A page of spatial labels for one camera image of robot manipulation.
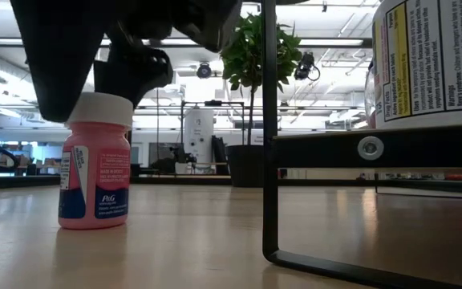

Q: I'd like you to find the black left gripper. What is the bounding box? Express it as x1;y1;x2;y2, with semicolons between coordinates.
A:
93;0;244;109

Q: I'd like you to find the pink bottle with white cap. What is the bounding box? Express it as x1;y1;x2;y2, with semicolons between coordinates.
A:
57;92;135;230

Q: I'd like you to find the large white drug-facts bottle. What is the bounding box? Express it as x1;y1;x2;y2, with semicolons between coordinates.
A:
371;0;462;130

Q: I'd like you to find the black metal shelf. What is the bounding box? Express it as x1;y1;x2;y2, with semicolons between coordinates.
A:
261;0;462;289

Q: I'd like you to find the white cylindrical tank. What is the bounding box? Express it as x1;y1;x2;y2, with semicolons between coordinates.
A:
183;107;215;165

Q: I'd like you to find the green potted tree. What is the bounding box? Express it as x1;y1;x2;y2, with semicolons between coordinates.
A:
217;12;303;189

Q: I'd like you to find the black dome camera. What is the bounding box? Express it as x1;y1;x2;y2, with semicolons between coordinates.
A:
196;61;213;80

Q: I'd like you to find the thin black metal frame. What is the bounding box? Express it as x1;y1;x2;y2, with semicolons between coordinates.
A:
180;99;245;177

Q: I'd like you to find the black curved cable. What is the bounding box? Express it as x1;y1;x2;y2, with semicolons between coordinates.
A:
0;139;21;172

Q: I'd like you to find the black low rail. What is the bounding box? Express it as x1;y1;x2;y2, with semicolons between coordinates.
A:
0;173;264;189

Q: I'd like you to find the black camera with cable loop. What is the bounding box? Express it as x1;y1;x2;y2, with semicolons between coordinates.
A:
294;51;322;83

